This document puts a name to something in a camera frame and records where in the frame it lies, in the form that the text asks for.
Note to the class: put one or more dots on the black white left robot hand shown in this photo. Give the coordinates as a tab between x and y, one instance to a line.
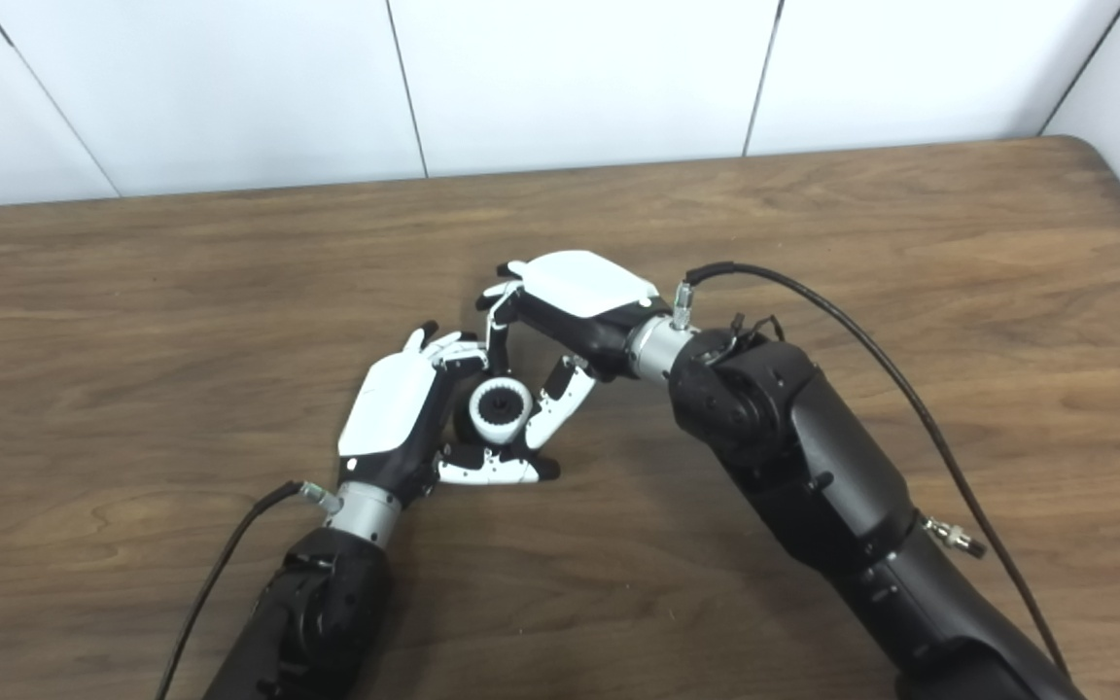
390	408

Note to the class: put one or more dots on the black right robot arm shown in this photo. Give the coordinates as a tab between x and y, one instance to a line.
813	457

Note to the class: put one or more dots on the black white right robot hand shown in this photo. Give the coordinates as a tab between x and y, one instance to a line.
584	287

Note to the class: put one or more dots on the round black plastic part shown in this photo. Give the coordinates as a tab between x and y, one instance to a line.
500	402

